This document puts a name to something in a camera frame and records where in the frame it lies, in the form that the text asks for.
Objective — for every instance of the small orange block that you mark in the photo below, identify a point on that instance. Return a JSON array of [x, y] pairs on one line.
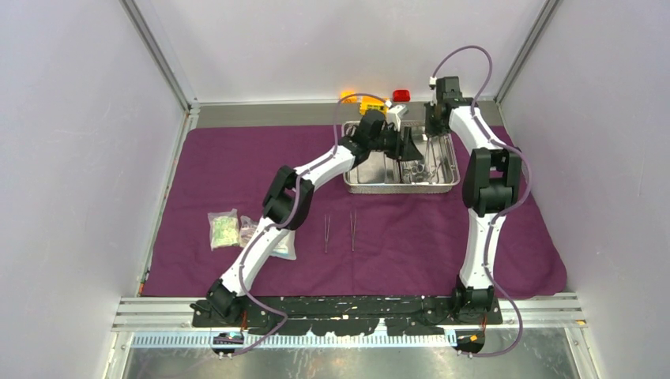
[[348, 97]]

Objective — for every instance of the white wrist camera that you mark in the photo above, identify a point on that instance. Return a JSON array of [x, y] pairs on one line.
[[433, 87], [395, 114]]

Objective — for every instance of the red block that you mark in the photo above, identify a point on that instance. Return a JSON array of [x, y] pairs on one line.
[[401, 96]]

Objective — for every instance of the steel surgical forceps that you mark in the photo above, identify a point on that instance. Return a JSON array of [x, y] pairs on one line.
[[433, 168]]

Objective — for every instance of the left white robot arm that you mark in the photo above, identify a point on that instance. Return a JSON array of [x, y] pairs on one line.
[[287, 203]]

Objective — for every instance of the orange yellow toy block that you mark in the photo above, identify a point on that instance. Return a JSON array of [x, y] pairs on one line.
[[368, 103]]

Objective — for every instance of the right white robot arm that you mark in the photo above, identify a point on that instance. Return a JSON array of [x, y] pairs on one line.
[[491, 185]]

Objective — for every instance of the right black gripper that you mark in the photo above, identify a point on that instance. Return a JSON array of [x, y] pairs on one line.
[[430, 130]]

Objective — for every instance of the pink clear packet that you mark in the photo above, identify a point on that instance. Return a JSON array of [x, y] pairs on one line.
[[247, 228]]

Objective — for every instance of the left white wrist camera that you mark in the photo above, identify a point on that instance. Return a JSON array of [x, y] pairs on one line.
[[395, 114]]

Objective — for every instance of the steel instrument tray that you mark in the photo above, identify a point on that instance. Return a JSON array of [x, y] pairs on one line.
[[382, 175]]

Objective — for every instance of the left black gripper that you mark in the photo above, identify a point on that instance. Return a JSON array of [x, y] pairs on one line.
[[406, 150]]

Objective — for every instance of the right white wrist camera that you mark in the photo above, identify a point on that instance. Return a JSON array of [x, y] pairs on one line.
[[433, 87]]

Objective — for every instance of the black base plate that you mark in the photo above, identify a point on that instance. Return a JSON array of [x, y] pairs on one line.
[[345, 315]]

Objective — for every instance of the green packet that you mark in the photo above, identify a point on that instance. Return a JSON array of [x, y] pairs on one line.
[[223, 229]]

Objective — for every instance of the steel tweezers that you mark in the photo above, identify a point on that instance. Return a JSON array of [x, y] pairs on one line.
[[327, 221], [353, 220]]

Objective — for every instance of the white sterile pouch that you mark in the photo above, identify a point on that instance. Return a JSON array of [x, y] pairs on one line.
[[285, 248]]

